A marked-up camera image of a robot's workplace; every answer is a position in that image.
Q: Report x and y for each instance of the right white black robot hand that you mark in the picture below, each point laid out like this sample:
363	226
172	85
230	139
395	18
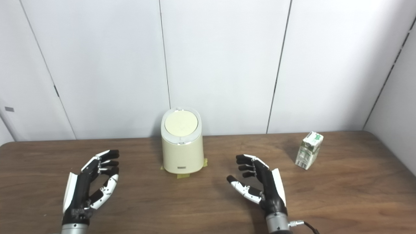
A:
269	191

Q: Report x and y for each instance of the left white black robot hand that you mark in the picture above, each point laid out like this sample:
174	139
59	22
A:
79	191

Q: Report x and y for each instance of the green white milk carton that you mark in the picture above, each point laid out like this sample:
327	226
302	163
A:
308	151

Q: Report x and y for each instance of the cream round bin lid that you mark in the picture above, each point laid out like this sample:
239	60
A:
181	123

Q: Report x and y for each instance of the cream-colored bin body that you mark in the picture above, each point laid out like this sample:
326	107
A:
182	156

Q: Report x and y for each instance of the black wall panel hinge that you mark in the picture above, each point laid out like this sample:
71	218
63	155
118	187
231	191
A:
56	91

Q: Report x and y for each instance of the grey wall tag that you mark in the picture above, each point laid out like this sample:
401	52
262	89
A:
9	109

